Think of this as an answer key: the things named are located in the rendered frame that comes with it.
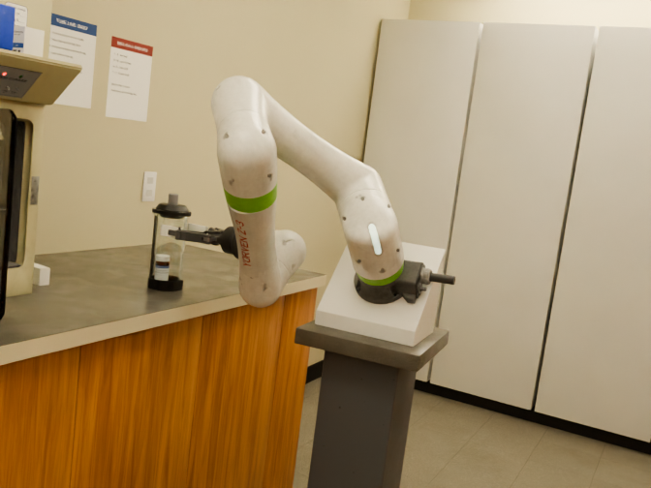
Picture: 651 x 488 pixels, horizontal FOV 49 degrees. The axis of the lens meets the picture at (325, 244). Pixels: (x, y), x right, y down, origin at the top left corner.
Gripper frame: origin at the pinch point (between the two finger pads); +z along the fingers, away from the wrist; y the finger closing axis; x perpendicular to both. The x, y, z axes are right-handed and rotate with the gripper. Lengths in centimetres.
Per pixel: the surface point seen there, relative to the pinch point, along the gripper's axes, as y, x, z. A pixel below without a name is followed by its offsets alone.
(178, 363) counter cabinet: 7.9, 34.7, -10.4
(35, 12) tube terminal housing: 40, -50, 16
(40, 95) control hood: 41, -31, 12
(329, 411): -1, 39, -53
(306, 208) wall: -183, 4, 59
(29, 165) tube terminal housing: 36.3, -14.4, 19.2
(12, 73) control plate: 52, -35, 8
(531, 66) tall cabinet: -243, -87, -36
